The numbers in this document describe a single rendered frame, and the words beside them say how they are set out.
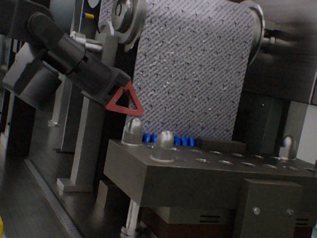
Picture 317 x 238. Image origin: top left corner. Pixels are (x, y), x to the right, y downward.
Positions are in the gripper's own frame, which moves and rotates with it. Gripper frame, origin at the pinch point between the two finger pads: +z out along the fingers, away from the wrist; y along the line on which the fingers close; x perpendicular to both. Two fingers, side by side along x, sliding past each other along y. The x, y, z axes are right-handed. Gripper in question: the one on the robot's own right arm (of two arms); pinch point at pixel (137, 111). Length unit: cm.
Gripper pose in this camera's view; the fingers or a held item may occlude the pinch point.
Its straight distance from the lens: 82.8
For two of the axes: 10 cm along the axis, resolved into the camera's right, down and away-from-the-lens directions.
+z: 7.0, 5.5, 4.6
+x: 5.8, -8.1, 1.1
